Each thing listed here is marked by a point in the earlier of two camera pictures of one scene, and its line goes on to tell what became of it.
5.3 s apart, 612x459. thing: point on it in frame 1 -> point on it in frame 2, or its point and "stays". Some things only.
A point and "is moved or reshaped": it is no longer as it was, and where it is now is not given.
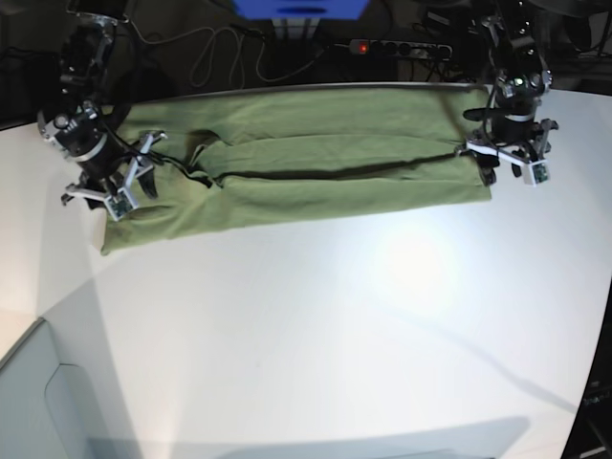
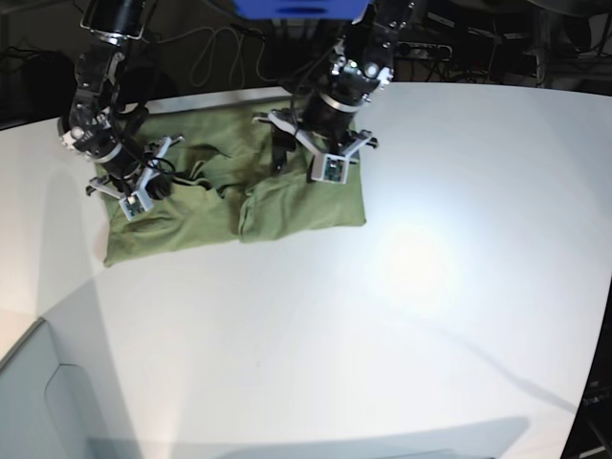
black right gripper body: (502, 129) -> (326, 119)
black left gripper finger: (486, 166) -> (281, 144)
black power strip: (435, 51) stays
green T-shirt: (227, 154) is moved or reshaped
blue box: (300, 10) stays
